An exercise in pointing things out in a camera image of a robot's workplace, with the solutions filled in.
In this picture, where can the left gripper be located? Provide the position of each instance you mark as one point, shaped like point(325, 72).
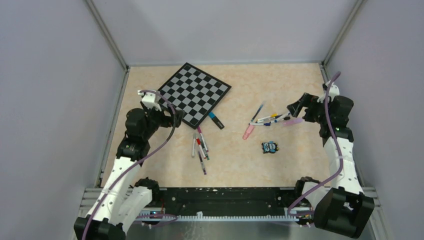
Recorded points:
point(173, 120)

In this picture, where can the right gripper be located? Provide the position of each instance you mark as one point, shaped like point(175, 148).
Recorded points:
point(307, 100)

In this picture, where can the grey white marker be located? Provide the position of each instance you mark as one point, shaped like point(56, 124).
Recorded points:
point(194, 143)

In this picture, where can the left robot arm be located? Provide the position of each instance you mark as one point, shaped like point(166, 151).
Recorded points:
point(115, 209)

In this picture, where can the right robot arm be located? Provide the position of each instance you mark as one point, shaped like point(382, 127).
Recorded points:
point(339, 204)

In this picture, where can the magenta cap pen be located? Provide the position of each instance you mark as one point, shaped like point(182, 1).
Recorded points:
point(202, 139)

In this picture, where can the green pen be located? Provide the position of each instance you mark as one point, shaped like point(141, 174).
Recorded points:
point(205, 153)

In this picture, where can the purple pen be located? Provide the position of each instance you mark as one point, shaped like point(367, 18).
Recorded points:
point(202, 163)

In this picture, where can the yellow cap marker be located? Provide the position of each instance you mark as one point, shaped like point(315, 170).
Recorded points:
point(267, 117)

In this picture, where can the black grey chessboard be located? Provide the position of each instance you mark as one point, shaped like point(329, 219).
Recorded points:
point(194, 91)

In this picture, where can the black highlighter blue cap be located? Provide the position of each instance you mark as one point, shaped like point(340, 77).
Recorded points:
point(216, 120)

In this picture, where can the navy cap marker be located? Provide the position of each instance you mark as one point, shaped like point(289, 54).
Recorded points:
point(266, 120)

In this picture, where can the blue cap thin marker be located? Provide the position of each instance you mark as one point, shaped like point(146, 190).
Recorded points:
point(260, 124)

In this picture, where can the owl eraser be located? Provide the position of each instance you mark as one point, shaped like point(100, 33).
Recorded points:
point(269, 147)

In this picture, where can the pink highlighter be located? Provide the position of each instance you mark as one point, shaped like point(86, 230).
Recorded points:
point(248, 132)

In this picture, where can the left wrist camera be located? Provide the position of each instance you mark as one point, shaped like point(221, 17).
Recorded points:
point(150, 100)

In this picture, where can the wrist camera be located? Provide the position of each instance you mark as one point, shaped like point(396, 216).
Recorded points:
point(150, 100)
point(328, 93)

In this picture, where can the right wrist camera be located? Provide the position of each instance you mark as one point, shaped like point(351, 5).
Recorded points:
point(328, 93)

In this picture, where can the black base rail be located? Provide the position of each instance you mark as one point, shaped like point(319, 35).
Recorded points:
point(223, 203)

